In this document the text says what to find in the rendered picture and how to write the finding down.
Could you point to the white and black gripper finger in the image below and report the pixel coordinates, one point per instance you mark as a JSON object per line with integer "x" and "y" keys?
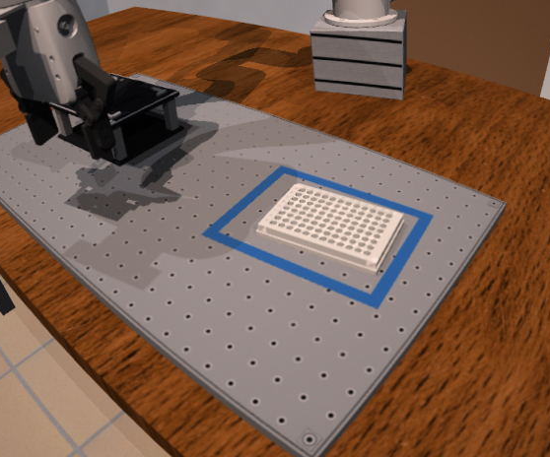
{"x": 100, "y": 89}
{"x": 39, "y": 115}

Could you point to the blue rectangular tape outline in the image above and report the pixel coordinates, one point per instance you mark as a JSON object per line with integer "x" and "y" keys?
{"x": 387, "y": 280}

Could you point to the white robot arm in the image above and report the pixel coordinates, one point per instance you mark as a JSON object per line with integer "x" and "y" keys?
{"x": 346, "y": 13}

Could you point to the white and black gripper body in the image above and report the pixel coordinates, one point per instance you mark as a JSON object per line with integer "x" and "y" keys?
{"x": 47, "y": 34}

